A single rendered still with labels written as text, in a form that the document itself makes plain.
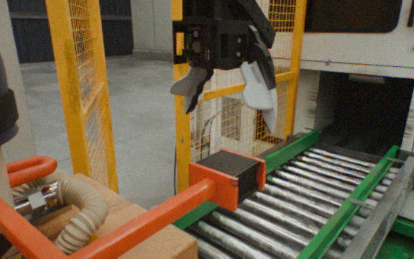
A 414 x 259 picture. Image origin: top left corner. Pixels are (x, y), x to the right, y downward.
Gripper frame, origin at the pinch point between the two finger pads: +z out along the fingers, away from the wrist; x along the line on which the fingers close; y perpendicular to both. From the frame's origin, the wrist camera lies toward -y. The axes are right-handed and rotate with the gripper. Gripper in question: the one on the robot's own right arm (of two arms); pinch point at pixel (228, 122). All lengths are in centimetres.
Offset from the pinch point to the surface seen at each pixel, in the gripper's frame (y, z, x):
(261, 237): -54, 62, -22
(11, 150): -9, 38, -120
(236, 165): 0.4, 6.1, 1.9
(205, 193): 6.4, 8.3, 1.2
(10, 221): 26.0, 7.6, -10.9
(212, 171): 4.0, 6.2, 0.4
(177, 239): 3.6, 21.7, -7.4
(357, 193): -94, 52, 0
